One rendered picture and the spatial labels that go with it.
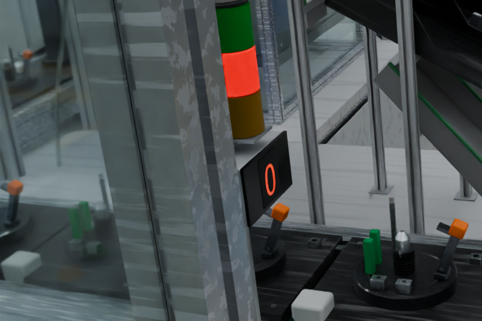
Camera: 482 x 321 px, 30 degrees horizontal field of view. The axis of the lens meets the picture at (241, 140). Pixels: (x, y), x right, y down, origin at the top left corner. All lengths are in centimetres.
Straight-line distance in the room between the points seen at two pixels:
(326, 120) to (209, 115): 198
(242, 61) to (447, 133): 50
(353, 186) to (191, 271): 158
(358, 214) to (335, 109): 63
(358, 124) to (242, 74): 150
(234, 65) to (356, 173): 96
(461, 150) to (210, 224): 114
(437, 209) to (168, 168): 149
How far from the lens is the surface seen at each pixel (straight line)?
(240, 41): 98
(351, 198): 180
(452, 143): 140
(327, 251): 137
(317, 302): 120
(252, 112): 100
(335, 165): 196
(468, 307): 122
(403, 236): 123
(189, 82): 26
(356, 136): 246
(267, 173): 103
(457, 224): 120
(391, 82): 141
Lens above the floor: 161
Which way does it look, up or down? 20 degrees down
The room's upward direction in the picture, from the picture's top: 7 degrees counter-clockwise
